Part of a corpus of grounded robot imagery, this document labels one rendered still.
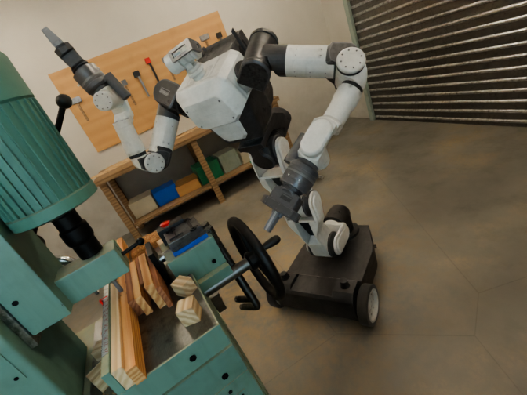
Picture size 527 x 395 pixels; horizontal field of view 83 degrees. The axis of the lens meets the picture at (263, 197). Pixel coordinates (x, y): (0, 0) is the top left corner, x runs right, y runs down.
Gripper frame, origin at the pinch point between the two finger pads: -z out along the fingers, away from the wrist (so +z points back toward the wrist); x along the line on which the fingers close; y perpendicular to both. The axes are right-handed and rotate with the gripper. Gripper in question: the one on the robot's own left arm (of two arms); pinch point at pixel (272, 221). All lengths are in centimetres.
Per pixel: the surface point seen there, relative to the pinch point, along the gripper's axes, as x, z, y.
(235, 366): -13.8, -32.5, 8.3
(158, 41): 286, 106, -151
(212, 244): 8.9, -13.6, 6.4
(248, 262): 1.3, -13.9, -5.3
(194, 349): -8.0, -29.1, 22.2
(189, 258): 11.0, -19.6, 9.2
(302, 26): 198, 243, -246
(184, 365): -8.1, -32.8, 22.0
